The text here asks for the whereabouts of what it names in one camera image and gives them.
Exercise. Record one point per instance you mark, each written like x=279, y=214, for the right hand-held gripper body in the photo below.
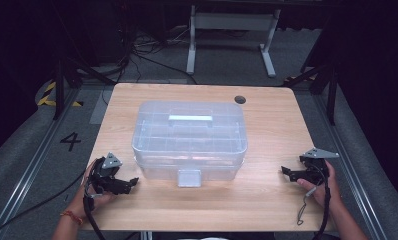
x=315, y=166

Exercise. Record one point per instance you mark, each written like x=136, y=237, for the black tripod stand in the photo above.
x=59, y=86
x=332, y=96

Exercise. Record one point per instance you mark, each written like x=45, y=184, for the yellow black floor tape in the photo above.
x=47, y=98

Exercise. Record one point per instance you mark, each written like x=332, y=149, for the person's left hand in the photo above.
x=87, y=201

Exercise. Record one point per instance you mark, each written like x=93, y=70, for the clear plastic storage box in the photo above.
x=190, y=140

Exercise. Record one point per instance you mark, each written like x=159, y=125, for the metal floor rail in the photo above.
x=350, y=166
x=33, y=170

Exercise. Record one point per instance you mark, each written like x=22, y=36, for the grey metal desk frame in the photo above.
x=234, y=21

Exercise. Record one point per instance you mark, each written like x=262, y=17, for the person's right hand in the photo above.
x=332, y=191

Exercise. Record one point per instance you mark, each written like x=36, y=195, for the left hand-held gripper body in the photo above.
x=107, y=173

